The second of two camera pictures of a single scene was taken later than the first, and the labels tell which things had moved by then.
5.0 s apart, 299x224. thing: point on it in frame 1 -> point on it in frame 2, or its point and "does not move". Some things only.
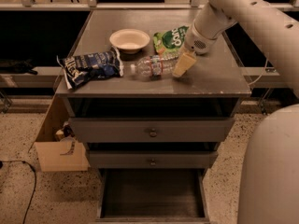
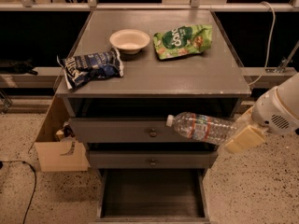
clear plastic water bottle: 155,65 -> 201,126
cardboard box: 57,147 does not move
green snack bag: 170,41 does not move
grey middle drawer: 151,159 does not move
